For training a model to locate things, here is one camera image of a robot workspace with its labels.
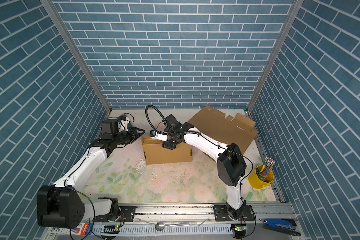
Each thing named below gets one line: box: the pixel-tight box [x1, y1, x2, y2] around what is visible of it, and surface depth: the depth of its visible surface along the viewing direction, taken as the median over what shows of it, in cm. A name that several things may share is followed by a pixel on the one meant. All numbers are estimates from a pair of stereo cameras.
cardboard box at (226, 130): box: [187, 106, 259, 155], surface depth 117 cm
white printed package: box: [46, 222, 94, 236], surface depth 69 cm
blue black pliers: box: [263, 218, 301, 236], surface depth 70 cm
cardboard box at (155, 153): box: [141, 136, 192, 165], surface depth 86 cm
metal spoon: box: [155, 222, 191, 231], surface depth 72 cm
